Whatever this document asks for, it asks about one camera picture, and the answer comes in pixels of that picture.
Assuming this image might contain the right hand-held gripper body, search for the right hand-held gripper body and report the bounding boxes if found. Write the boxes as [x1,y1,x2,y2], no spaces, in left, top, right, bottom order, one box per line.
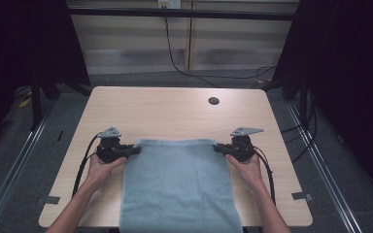
[220,126,264,163]

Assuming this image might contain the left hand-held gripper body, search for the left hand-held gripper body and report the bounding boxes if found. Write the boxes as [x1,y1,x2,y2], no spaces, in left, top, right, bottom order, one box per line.
[95,126,136,164]

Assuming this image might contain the light blue towel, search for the light blue towel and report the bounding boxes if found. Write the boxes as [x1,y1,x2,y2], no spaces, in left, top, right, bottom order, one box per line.
[119,138,244,233]

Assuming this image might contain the person's right hand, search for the person's right hand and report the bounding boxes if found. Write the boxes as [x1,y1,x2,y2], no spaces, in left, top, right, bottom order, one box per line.
[224,153,266,192]

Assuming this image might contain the person's left hand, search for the person's left hand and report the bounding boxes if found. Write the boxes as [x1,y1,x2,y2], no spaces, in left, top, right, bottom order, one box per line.
[85,154,127,192]

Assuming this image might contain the grey tape strip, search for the grey tape strip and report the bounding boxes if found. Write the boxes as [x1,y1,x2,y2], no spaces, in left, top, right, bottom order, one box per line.
[290,191,314,202]
[43,195,61,206]

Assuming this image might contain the yellow object on floor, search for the yellow object on floor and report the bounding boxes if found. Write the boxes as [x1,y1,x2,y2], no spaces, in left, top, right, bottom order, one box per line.
[17,96,33,109]

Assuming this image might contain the dark curtain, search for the dark curtain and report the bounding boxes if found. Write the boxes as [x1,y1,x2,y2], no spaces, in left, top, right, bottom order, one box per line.
[261,0,373,203]
[0,0,91,156]

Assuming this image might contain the left hand-held gripper black cable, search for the left hand-held gripper black cable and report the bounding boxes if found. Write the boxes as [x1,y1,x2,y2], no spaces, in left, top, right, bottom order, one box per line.
[72,133,104,198]

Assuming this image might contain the hand-held gripper black cable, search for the hand-held gripper black cable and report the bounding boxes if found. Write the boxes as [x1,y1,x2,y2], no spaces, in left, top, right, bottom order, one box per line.
[72,133,104,198]
[252,145,277,206]

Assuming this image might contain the right hand-held gripper black cable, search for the right hand-held gripper black cable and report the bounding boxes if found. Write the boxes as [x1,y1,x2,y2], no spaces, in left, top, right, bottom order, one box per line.
[252,145,277,206]

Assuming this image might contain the black floor cables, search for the black floor cables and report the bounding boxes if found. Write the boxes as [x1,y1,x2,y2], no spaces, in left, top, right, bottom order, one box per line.
[280,96,319,163]

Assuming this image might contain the metal floor rail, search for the metal floor rail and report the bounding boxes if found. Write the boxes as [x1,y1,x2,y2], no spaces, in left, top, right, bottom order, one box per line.
[286,102,364,233]
[0,103,55,233]

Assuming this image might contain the long black wall cable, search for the long black wall cable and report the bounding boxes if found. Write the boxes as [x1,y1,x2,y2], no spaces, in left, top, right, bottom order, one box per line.
[163,16,277,89]

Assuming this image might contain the white wall socket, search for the white wall socket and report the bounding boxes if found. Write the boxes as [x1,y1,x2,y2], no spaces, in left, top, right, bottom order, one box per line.
[157,0,183,10]

